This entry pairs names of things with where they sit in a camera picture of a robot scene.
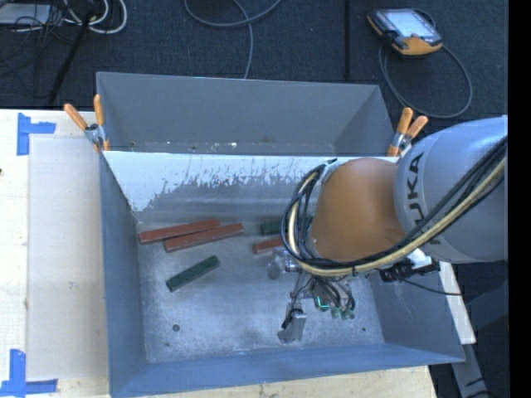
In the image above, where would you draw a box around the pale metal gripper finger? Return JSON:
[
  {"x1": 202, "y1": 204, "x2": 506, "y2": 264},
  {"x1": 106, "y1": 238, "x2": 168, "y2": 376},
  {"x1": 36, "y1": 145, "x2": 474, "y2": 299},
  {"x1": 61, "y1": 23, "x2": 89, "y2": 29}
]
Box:
[
  {"x1": 276, "y1": 313, "x2": 295, "y2": 344},
  {"x1": 291, "y1": 311, "x2": 309, "y2": 342}
]

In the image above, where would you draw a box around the grey metal bin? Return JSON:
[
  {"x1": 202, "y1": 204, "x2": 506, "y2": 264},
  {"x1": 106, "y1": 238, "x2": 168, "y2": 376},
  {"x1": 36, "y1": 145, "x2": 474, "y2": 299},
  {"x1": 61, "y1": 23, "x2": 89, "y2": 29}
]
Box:
[{"x1": 95, "y1": 71, "x2": 466, "y2": 398}]

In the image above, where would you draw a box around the red-brown flat block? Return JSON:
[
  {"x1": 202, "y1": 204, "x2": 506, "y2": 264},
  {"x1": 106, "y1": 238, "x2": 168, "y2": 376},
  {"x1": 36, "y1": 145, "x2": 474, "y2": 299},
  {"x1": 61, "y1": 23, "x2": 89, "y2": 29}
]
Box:
[
  {"x1": 163, "y1": 222, "x2": 245, "y2": 254},
  {"x1": 138, "y1": 218, "x2": 222, "y2": 245},
  {"x1": 251, "y1": 237, "x2": 285, "y2": 255}
]

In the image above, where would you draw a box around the black cylinder on white bracket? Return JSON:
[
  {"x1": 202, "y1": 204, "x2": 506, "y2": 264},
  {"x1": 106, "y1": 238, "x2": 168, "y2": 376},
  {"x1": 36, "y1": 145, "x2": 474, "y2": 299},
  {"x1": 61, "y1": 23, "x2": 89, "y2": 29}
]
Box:
[{"x1": 378, "y1": 248, "x2": 441, "y2": 284}]

